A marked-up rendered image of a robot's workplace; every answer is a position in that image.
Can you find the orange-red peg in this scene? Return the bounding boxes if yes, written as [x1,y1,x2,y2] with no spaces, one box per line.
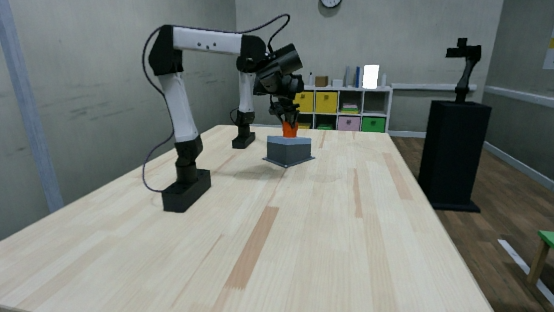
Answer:
[282,121,298,138]

